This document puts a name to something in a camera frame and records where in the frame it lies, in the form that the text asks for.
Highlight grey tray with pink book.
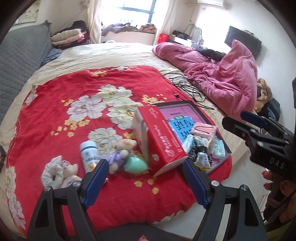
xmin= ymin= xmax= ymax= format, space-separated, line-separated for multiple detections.
xmin=156 ymin=101 xmax=231 ymax=174

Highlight black clip on blanket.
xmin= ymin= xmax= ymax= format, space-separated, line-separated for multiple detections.
xmin=0 ymin=146 xmax=6 ymax=172

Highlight teddy bear with tiara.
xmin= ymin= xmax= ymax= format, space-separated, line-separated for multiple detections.
xmin=61 ymin=164 xmax=82 ymax=188

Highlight red tissue box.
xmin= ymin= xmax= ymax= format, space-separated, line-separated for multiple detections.
xmin=132 ymin=105 xmax=187 ymax=177

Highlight green white tissue pack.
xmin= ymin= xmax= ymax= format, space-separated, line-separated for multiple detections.
xmin=182 ymin=134 xmax=196 ymax=154

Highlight mint green sponge egg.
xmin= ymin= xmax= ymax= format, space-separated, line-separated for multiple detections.
xmin=124 ymin=156 xmax=148 ymax=174

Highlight black coiled cable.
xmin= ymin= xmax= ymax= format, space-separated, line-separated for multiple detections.
xmin=162 ymin=72 xmax=215 ymax=110

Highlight grey quilted headboard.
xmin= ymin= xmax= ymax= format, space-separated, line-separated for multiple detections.
xmin=0 ymin=21 xmax=52 ymax=121

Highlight pink item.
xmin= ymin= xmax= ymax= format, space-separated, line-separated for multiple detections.
xmin=191 ymin=123 xmax=217 ymax=139

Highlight green sleeve forearm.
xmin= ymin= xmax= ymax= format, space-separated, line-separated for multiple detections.
xmin=264 ymin=220 xmax=295 ymax=241

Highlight white floral scrunchie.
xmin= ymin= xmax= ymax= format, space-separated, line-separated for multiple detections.
xmin=41 ymin=156 xmax=70 ymax=189

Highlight white air conditioner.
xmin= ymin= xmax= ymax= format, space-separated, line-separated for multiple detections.
xmin=197 ymin=0 xmax=224 ymax=8

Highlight yellow white snack bag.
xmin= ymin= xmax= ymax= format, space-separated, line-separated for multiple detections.
xmin=194 ymin=136 xmax=216 ymax=171

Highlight red box on desk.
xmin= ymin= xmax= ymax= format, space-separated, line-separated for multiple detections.
xmin=158 ymin=34 xmax=170 ymax=44

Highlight folded clothes pile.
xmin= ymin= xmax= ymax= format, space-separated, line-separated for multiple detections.
xmin=51 ymin=20 xmax=91 ymax=50

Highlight white supplement bottle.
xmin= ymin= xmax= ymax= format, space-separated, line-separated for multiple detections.
xmin=80 ymin=141 xmax=109 ymax=183

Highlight person right hand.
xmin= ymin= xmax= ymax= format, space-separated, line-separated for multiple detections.
xmin=262 ymin=170 xmax=295 ymax=225

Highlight pink crumpled duvet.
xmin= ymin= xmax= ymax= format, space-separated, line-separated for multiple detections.
xmin=152 ymin=40 xmax=257 ymax=120

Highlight clothes pile on chair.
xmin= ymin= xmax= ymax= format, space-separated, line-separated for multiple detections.
xmin=254 ymin=78 xmax=280 ymax=121

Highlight beige bed sheet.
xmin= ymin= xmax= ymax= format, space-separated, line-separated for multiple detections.
xmin=0 ymin=42 xmax=262 ymax=167

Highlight wall painting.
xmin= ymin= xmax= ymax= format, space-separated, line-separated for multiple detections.
xmin=15 ymin=0 xmax=41 ymax=24

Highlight teddy bear purple dress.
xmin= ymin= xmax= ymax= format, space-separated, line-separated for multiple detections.
xmin=106 ymin=139 xmax=137 ymax=175

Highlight clothes on window sill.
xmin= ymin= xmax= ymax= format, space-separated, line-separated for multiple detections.
xmin=101 ymin=23 xmax=157 ymax=37

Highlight leopard print scrunchie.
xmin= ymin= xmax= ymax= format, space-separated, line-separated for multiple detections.
xmin=189 ymin=146 xmax=212 ymax=166

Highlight black television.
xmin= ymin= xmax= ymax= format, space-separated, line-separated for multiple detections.
xmin=224 ymin=26 xmax=262 ymax=59

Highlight red floral blanket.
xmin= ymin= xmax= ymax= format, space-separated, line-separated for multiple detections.
xmin=6 ymin=66 xmax=196 ymax=236

